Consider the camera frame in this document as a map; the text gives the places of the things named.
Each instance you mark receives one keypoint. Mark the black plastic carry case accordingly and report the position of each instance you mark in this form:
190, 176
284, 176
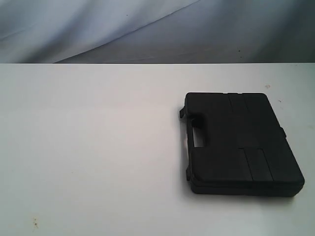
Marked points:
236, 146

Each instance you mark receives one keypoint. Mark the white backdrop cloth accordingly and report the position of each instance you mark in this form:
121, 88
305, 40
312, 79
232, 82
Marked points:
157, 31

